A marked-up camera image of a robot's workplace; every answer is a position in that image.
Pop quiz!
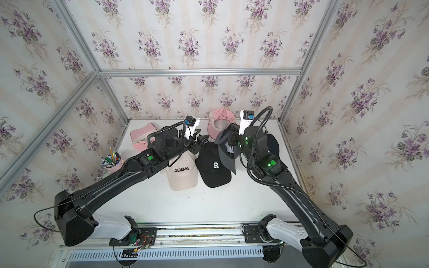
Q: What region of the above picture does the pink cap back wall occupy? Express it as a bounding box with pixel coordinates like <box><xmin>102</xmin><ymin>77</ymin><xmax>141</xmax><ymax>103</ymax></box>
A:
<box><xmin>207</xmin><ymin>108</ymin><xmax>236</xmax><ymax>140</ymax></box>

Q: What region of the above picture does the dark grey baseball cap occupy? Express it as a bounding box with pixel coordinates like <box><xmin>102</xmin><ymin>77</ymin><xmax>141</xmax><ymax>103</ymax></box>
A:
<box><xmin>215</xmin><ymin>123</ymin><xmax>240</xmax><ymax>174</ymax></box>

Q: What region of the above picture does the black cap white letter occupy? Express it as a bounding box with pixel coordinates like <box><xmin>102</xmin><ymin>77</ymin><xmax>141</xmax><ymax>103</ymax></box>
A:
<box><xmin>267</xmin><ymin>134</ymin><xmax>280</xmax><ymax>157</ymax></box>

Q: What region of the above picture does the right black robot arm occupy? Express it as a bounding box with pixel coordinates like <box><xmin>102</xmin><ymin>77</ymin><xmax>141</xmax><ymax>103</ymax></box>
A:
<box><xmin>227</xmin><ymin>106</ymin><xmax>353</xmax><ymax>268</ymax></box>

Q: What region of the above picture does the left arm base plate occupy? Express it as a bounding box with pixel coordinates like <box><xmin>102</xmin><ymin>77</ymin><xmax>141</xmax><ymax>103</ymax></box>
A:
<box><xmin>109</xmin><ymin>227</ymin><xmax>158</xmax><ymax>248</ymax></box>

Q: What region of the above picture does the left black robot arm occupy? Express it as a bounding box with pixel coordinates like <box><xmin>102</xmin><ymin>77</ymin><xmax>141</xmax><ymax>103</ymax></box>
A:
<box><xmin>52</xmin><ymin>116</ymin><xmax>209</xmax><ymax>247</ymax></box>

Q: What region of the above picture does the aluminium mounting rail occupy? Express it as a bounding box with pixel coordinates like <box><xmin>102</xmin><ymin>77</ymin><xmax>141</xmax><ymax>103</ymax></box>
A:
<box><xmin>56</xmin><ymin>220</ymin><xmax>339</xmax><ymax>251</ymax></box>

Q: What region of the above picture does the pink pen holder cup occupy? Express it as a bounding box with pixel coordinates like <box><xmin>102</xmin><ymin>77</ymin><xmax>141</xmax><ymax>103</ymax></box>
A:
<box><xmin>101</xmin><ymin>147</ymin><xmax>125</xmax><ymax>173</ymax></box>

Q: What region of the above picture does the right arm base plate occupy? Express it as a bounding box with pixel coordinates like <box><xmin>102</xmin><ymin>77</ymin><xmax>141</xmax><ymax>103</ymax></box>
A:
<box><xmin>241</xmin><ymin>223</ymin><xmax>292</xmax><ymax>243</ymax></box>

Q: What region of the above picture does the pink cap left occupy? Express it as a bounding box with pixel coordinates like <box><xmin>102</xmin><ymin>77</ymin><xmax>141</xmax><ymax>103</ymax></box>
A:
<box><xmin>130</xmin><ymin>123</ymin><xmax>157</xmax><ymax>152</ymax></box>

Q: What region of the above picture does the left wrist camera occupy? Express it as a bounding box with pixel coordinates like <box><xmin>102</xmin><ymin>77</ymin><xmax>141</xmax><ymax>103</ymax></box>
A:
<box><xmin>183</xmin><ymin>116</ymin><xmax>200</xmax><ymax>140</ymax></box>

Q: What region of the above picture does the beige baseball cap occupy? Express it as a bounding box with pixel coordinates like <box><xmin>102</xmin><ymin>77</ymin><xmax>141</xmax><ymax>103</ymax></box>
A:
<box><xmin>161</xmin><ymin>151</ymin><xmax>198</xmax><ymax>192</ymax></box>

